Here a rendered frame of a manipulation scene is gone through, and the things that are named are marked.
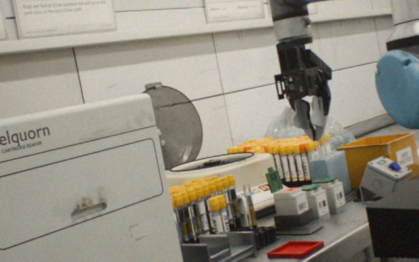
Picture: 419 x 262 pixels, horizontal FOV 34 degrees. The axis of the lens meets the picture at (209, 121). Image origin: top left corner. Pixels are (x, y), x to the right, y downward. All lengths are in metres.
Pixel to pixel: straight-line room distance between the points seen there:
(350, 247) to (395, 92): 0.32
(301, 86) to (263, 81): 0.83
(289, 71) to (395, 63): 0.43
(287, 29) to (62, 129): 0.69
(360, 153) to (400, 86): 0.59
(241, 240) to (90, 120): 0.36
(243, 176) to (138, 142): 0.63
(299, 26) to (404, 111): 0.45
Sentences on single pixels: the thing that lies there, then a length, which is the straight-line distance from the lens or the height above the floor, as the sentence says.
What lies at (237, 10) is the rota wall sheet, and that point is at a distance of 2.15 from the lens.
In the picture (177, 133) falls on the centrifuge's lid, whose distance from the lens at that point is 1.77.
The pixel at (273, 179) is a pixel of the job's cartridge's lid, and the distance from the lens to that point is 1.29.
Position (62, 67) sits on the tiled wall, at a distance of 1.65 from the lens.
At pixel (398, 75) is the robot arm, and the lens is 1.00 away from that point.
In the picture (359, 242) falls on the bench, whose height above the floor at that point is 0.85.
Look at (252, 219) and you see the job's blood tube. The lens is 1.26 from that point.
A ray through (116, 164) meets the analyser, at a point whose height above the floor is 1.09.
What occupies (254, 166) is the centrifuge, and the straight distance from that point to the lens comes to 1.52.
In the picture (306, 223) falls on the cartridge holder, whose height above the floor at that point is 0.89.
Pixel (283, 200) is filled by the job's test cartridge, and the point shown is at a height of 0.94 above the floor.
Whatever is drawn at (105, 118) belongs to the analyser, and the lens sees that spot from 0.86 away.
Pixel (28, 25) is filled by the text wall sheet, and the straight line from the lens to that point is 1.61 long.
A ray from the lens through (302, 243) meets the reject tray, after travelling 1.19.
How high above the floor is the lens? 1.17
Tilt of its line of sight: 3 degrees down
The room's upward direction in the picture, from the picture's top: 11 degrees counter-clockwise
